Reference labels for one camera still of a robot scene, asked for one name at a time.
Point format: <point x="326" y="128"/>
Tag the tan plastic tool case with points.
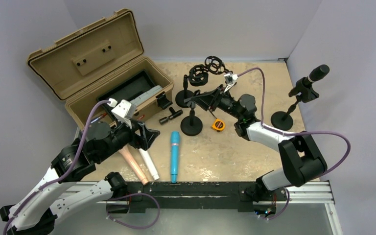
<point x="101" y="58"/>

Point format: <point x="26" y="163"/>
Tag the black T-shaped adapter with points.
<point x="174" y="114"/>

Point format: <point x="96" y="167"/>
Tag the black microphone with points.
<point x="318" y="73"/>

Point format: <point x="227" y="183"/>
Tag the pink microphone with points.
<point x="125" y="152"/>

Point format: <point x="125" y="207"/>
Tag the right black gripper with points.
<point x="212" y="99"/>

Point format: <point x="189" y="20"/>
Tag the black round-base shock-mount stand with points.
<point x="198" y="76"/>

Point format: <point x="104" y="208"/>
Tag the black round-base clip stand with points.
<point x="191" y="125"/>

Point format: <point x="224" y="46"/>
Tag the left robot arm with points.
<point x="43" y="207"/>

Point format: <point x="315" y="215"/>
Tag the yellow tape measure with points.
<point x="218" y="125"/>

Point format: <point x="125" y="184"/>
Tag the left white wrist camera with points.
<point x="122" y="111"/>

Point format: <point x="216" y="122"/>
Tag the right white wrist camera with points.
<point x="231" y="80"/>

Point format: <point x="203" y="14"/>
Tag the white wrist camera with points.
<point x="122" y="111"/>
<point x="231" y="80"/>

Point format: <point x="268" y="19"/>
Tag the white grey-headed microphone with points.
<point x="149" y="164"/>

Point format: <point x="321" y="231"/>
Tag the grey box inside case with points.
<point x="146" y="95"/>

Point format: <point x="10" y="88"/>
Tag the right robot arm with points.
<point x="300" y="156"/>

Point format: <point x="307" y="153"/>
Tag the blue microphone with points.
<point x="175" y="142"/>

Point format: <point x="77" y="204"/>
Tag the black tripod shock-mount stand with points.
<point x="214" y="65"/>

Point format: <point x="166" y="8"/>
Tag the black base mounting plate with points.
<point x="240" y="196"/>

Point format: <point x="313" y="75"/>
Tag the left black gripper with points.
<point x="146" y="137"/>

